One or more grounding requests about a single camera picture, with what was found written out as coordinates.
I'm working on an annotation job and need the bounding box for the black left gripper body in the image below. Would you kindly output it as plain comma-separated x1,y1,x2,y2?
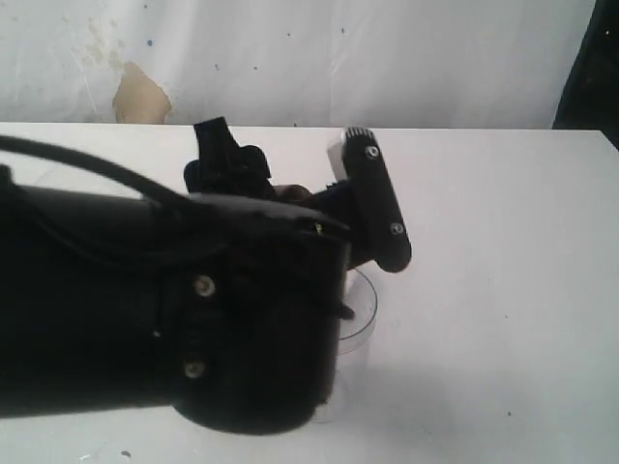
154,192,351,433

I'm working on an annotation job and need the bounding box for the clear plastic shaker jar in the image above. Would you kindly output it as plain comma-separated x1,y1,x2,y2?
311,270,378,423

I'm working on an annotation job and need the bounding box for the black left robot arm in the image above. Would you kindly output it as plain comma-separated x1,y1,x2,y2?
1,117,412,435

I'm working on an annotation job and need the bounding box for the white backdrop sheet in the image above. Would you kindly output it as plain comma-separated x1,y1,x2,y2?
1,1,594,129

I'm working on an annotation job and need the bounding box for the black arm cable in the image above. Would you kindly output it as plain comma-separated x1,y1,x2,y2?
0,134,228,272

